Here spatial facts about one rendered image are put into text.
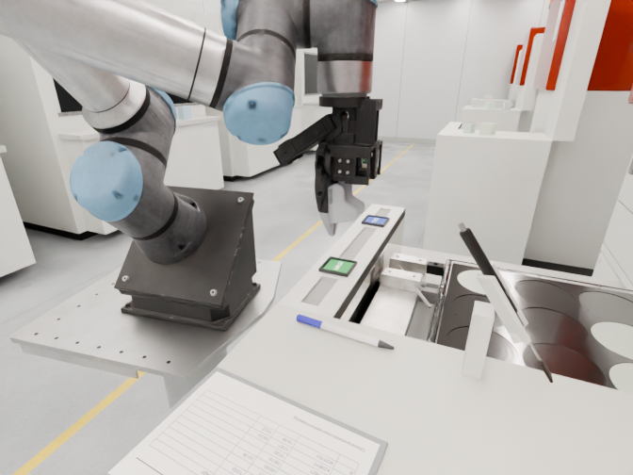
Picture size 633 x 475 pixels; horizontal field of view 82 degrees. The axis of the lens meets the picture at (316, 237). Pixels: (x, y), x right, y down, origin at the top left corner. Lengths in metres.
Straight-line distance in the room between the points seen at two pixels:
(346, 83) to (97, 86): 0.38
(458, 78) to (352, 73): 8.05
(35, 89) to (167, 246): 2.85
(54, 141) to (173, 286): 2.83
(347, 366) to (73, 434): 1.54
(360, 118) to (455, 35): 8.09
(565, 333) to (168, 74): 0.68
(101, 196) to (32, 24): 0.30
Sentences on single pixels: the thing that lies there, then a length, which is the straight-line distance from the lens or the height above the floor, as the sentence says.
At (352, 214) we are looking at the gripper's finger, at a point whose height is 1.09.
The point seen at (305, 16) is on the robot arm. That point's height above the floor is 1.35.
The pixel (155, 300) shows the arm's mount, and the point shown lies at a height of 0.86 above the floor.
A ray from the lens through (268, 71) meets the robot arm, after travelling 0.43.
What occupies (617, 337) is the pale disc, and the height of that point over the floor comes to 0.90.
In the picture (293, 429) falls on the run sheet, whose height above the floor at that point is 0.97.
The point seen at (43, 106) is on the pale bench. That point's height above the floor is 1.10.
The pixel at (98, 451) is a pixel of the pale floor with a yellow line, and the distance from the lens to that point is 1.79.
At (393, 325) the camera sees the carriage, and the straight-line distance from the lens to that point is 0.68.
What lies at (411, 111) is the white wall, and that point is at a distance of 8.67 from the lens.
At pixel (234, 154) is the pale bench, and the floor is 0.37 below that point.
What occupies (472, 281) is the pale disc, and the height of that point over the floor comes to 0.90.
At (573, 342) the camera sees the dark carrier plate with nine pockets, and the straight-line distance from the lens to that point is 0.72.
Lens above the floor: 1.28
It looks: 23 degrees down
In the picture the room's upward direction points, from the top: straight up
